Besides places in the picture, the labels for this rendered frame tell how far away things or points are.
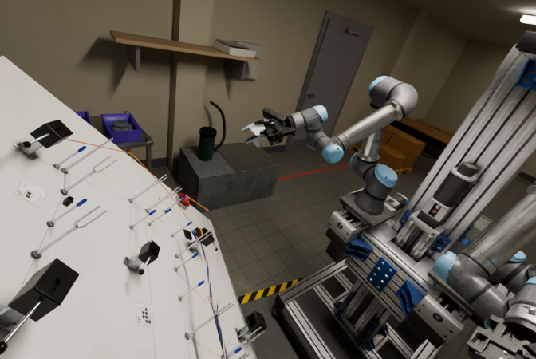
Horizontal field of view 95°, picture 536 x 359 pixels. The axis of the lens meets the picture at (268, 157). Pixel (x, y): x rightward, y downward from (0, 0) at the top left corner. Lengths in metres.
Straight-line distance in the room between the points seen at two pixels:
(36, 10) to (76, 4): 0.27
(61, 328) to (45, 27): 2.43
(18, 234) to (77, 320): 0.18
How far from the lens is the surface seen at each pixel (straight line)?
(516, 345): 0.69
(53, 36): 2.78
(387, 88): 1.21
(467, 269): 0.86
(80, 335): 0.60
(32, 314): 0.49
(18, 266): 0.59
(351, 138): 1.04
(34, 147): 0.74
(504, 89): 1.34
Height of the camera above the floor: 1.89
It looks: 29 degrees down
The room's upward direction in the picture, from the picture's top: 15 degrees clockwise
